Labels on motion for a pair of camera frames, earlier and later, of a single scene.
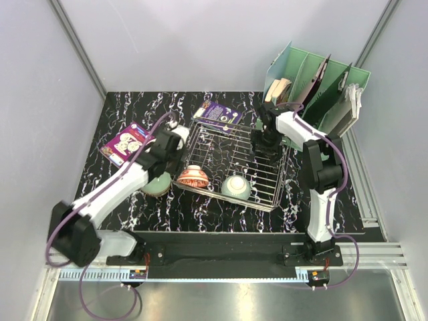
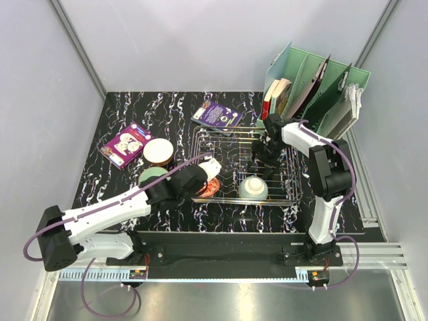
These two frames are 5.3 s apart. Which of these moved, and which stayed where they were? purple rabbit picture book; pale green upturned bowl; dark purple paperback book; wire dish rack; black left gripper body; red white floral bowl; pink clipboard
Moved: black left gripper body; red white floral bowl; pale green upturned bowl; wire dish rack
Stayed: dark purple paperback book; purple rabbit picture book; pink clipboard
